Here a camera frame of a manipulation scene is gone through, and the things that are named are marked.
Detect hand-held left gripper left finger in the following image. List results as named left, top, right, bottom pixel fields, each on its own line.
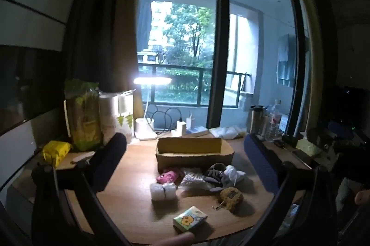
left=31, top=133, right=132, bottom=246

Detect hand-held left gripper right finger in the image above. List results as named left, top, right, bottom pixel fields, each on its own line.
left=237, top=133, right=339, bottom=246

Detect white cloth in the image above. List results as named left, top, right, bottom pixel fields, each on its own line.
left=223, top=165, right=247, bottom=187

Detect grey dotted gloves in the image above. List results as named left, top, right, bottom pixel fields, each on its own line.
left=202, top=163, right=229, bottom=188

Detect brown plush keychain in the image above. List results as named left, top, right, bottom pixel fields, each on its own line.
left=213, top=187, right=244, bottom=213

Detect pink plush toy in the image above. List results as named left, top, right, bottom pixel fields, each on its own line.
left=157, top=169, right=180, bottom=184

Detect white bubble wrap bundle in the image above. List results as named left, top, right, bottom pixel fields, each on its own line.
left=150, top=182, right=177, bottom=202

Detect brown cardboard box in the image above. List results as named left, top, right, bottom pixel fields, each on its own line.
left=155, top=137, right=234, bottom=175

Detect clear plastic bag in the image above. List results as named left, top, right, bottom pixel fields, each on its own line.
left=177, top=168, right=213, bottom=191

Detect person's right hand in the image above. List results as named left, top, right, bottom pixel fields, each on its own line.
left=355, top=190, right=370, bottom=205

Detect person's left hand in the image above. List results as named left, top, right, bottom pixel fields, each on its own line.
left=150, top=231, right=197, bottom=246

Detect small white flat object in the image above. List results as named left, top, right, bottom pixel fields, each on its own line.
left=71, top=151, right=96, bottom=165

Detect clear water bottle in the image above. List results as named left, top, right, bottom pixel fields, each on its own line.
left=265, top=100, right=283, bottom=143

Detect steel thermos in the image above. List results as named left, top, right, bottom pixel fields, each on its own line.
left=249, top=105, right=265, bottom=136

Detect bag of paper cups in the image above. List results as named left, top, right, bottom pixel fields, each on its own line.
left=98, top=90, right=136, bottom=146

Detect yellow-green tissue pack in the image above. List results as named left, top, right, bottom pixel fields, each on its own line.
left=295, top=137, right=322, bottom=157

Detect white wet wipes pack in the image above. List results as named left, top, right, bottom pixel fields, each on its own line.
left=209, top=126, right=247, bottom=140

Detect white desk lamp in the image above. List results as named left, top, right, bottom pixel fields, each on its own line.
left=132, top=77, right=173, bottom=142

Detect green plastic bag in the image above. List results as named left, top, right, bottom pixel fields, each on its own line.
left=64, top=79, right=104, bottom=152

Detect yellow packet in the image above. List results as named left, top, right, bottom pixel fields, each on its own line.
left=41, top=141, right=72, bottom=167

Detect white power strip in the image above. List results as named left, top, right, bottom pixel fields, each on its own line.
left=171, top=126, right=209, bottom=137

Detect large white charger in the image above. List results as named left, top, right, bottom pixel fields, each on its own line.
left=176, top=120, right=188, bottom=137

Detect hanging light blue clothes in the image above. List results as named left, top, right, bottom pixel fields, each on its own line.
left=277, top=34, right=297, bottom=87

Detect balcony railing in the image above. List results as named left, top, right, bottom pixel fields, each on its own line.
left=138, top=62, right=253, bottom=108

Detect dark olive curtain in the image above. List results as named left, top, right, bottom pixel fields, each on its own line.
left=65, top=0, right=145, bottom=108

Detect black cable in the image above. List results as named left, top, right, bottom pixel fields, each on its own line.
left=147, top=104, right=183, bottom=131

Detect dark window frame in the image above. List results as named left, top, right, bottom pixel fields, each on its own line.
left=135, top=0, right=308, bottom=132

